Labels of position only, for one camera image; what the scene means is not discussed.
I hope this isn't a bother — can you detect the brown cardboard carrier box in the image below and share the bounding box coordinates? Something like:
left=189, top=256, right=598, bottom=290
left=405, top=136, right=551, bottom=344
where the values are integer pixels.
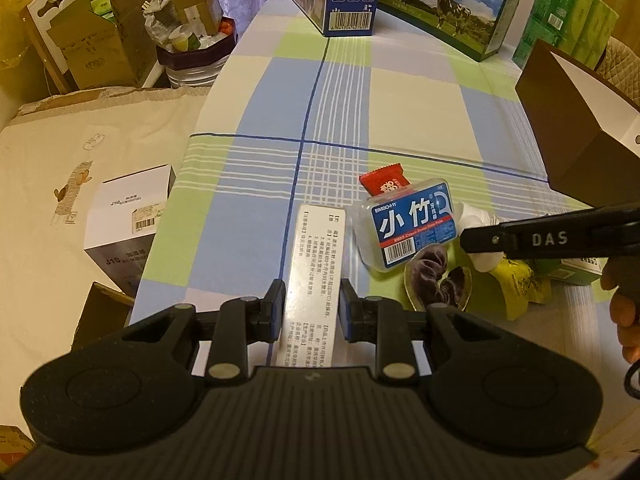
left=21, top=0, right=156, bottom=93

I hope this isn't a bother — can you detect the dark brown scrunchie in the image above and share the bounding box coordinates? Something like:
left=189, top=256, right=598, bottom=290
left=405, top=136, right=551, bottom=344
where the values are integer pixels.
left=404, top=244, right=472, bottom=312

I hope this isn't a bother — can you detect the green tissue pack stack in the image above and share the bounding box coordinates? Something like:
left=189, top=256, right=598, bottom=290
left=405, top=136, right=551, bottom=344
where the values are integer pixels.
left=512, top=0, right=620, bottom=70

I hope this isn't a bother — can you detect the person's right hand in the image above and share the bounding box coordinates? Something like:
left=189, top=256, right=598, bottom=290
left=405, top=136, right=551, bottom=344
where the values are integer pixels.
left=600, top=257, right=639, bottom=364

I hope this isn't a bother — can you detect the brown open cardboard box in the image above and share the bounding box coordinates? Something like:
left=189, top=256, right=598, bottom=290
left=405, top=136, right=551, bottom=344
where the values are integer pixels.
left=515, top=40, right=639, bottom=206

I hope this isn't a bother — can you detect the quilted beige chair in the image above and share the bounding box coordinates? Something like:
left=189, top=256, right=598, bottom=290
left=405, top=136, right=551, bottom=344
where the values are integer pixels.
left=596, top=37, right=640, bottom=105

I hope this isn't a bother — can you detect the yellow plastic bag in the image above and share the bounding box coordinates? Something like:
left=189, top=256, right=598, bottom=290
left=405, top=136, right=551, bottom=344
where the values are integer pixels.
left=0, top=0, right=32, bottom=70

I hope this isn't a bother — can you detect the blue labelled floss box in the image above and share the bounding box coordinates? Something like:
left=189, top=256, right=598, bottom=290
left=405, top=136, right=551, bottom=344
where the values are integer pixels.
left=348, top=179, right=458, bottom=273

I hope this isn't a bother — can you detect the yellow crumpled wrapper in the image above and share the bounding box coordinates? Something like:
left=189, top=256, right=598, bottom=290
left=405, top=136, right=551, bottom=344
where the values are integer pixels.
left=489, top=258, right=552, bottom=321

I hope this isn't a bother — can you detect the cream bed sheet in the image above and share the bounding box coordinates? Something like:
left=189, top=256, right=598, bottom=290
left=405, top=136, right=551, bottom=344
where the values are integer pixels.
left=1, top=88, right=208, bottom=428

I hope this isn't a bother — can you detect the checkered tablecloth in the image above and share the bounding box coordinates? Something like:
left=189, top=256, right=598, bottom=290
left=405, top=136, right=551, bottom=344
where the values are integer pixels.
left=132, top=0, right=576, bottom=320

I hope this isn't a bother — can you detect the red snack packet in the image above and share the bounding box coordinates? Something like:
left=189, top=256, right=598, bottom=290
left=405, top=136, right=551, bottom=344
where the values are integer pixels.
left=359, top=162, right=410, bottom=196

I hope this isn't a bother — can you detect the white black product box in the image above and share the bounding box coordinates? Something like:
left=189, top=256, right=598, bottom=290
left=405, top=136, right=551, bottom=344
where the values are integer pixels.
left=85, top=165, right=175, bottom=297

